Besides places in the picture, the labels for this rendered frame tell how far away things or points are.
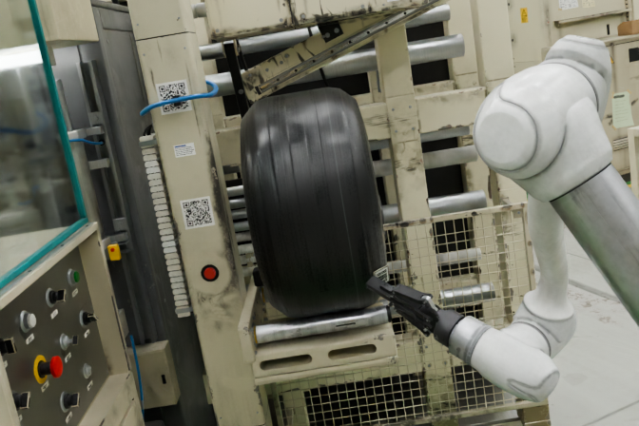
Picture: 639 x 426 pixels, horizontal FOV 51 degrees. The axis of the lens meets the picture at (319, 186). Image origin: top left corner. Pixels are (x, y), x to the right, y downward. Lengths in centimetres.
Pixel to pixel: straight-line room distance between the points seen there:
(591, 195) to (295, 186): 71
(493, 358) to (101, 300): 88
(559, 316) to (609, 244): 50
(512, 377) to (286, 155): 65
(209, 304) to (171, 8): 74
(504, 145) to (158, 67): 98
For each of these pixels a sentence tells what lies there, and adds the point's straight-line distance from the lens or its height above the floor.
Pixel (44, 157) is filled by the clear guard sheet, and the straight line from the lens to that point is 148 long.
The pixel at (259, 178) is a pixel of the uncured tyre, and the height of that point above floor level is 131.
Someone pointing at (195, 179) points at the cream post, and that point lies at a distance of 170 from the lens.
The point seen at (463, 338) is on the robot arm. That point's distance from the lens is 142.
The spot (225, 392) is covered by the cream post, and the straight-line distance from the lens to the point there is 188.
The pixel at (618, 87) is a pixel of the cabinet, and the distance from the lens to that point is 633.
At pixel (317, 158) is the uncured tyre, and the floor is 133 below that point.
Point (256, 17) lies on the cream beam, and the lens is 191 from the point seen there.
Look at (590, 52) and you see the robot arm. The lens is 112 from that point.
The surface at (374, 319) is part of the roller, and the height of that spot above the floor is 90.
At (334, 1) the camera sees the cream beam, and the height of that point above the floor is 168.
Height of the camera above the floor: 157
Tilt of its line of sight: 11 degrees down
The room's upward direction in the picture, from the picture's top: 9 degrees counter-clockwise
